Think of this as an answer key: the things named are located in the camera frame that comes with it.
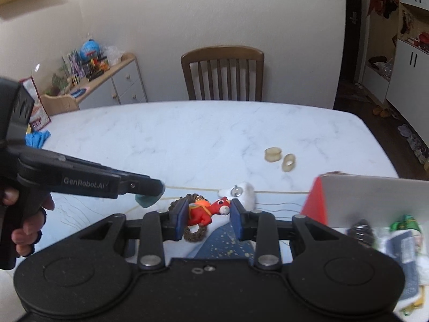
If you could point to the white cabinet with wooden top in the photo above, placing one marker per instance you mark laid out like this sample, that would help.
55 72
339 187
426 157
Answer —
127 80

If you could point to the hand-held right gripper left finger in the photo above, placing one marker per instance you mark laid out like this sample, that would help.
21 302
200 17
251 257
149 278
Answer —
181 219

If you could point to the dark door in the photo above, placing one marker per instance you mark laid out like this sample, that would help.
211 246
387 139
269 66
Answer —
350 40

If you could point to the dark brown wooden chair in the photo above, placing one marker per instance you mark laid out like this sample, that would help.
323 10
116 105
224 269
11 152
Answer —
223 70

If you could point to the row of white shoes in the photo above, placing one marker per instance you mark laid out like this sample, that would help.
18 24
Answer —
414 142

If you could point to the person's left hand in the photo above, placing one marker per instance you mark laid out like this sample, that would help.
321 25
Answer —
32 231

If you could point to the green and white cartoon plush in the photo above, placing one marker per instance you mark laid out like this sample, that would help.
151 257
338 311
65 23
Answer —
407 223

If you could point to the white cardboard box red outside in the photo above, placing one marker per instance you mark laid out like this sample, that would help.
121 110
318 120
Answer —
368 201

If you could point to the blue globe toy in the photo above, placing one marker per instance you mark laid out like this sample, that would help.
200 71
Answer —
91 49

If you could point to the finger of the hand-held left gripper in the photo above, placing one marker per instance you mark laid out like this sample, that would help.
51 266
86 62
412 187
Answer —
144 186

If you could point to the blue cloth with gold specks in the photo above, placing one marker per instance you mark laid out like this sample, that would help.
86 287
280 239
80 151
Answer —
221 245

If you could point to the printed cardboard box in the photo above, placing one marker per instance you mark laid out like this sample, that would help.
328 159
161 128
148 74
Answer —
38 114

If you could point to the yellow slippers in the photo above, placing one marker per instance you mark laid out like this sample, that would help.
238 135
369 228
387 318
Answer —
381 111

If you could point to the red plush toy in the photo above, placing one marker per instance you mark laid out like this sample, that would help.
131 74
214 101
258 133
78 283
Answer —
201 213

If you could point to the blue packet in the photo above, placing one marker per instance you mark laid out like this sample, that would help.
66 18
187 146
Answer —
402 261

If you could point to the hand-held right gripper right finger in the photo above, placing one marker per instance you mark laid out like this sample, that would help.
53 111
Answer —
237 219

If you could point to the small teal toy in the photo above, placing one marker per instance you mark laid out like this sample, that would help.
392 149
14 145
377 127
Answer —
147 201

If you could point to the pile of small toys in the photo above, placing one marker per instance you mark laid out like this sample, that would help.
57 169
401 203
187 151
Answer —
80 68

